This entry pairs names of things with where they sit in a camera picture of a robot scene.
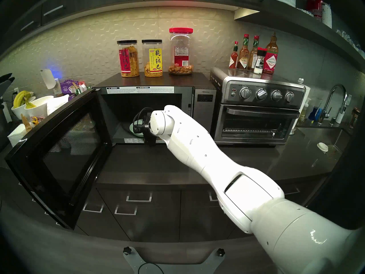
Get light green plate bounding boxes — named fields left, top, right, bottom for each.
left=129, top=122, right=145, bottom=138

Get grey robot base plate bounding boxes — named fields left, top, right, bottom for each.
left=123, top=248, right=226, bottom=274

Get white plug-in wall device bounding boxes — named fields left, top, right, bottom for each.
left=40, top=69, right=57, bottom=90

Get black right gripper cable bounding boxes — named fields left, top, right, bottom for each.
left=133, top=107, right=154, bottom=131

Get snack jar yellow label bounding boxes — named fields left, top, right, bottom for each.
left=142, top=39, right=163, bottom=77

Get white cup stack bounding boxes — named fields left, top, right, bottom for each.
left=322, top=3, right=333, bottom=29

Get large white bowl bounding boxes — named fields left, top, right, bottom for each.
left=24, top=96, right=54, bottom=119

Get brown bottle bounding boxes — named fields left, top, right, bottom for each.
left=349, top=107, right=360, bottom=130

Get clear jar red lid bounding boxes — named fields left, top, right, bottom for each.
left=168, top=27, right=194, bottom=75

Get white napkin stack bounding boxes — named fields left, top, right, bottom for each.
left=8, top=124, right=27, bottom=147

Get white paper towel roll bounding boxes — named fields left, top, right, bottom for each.
left=289, top=85, right=311, bottom=135

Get purple snack bag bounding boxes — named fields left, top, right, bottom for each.
left=60, top=80, right=80, bottom=101

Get dark wall shelf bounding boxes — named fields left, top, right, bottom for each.
left=233, top=7, right=365, bottom=74

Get brown sauce bottle Tabasco label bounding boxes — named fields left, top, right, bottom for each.
left=237, top=34, right=250, bottom=71

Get bananas in white bowl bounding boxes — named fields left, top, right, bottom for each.
left=11, top=96, right=37, bottom=120

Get red cup stack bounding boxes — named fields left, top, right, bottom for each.
left=306, top=0, right=324, bottom=22

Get large orange Tabasco bottle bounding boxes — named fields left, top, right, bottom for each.
left=263, top=33, right=279, bottom=74

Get white paper bag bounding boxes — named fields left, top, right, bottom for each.
left=47, top=94, right=70, bottom=115

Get small red hot sauce bottle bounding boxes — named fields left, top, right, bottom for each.
left=229, top=41, right=239, bottom=70

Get stainless steel sink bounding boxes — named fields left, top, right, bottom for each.
left=296, top=127, right=352, bottom=162

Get chrome kitchen faucet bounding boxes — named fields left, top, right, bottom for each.
left=318, top=84, right=348, bottom=125

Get black base cable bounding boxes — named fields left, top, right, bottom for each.
left=138, top=262, right=165, bottom=274

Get snack jar pink label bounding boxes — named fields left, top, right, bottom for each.
left=117, top=40, right=140, bottom=78

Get black microwave oven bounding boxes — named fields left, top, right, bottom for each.
left=4, top=72, right=218, bottom=229

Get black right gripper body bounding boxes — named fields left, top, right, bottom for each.
left=143, top=124, right=158, bottom=148

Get brown snack packet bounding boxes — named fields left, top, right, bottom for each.
left=21, top=114, right=34, bottom=133

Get yellow banana bunch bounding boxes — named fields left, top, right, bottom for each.
left=13, top=91, right=35, bottom=108

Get stainless steel toaster oven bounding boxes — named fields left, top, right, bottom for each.
left=210, top=67, right=306, bottom=146

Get dark lower drawer cabinet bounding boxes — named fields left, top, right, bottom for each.
left=0, top=165, right=331, bottom=248

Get clear dish soap bottle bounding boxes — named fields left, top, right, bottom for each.
left=298, top=98, right=311, bottom=123

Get black countertop appliance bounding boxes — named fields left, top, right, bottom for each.
left=0, top=104, right=11, bottom=151

